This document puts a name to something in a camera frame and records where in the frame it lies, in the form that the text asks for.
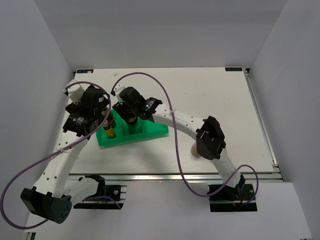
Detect red-lid sauce jar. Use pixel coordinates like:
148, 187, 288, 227
124, 116, 138, 126

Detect small yellow-label white-cap bottle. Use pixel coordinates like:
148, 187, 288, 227
103, 121, 116, 139

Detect pink-cap spice shaker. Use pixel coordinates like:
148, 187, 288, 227
190, 141, 201, 158

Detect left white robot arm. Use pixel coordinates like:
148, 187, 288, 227
20, 85, 109, 224

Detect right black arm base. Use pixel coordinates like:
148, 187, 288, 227
209, 184, 258, 213

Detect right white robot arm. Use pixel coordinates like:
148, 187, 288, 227
111, 85, 246, 200

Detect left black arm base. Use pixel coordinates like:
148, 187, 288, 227
73, 174, 127, 210

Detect green three-compartment plastic tray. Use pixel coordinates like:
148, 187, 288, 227
95, 109, 169, 147

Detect left blue table label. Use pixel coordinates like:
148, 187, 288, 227
76, 69, 94, 74

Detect blue table label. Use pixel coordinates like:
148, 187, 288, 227
224, 67, 243, 72
76, 69, 94, 74

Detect right blue table label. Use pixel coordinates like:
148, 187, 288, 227
224, 67, 243, 72

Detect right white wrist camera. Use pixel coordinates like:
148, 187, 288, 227
111, 83, 126, 104

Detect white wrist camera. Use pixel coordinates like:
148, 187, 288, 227
111, 83, 126, 104
62, 84, 85, 104

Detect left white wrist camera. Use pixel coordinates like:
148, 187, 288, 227
62, 84, 85, 104

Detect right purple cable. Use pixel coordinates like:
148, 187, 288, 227
110, 72, 260, 205

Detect aluminium front rail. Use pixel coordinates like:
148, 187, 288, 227
67, 171, 285, 183

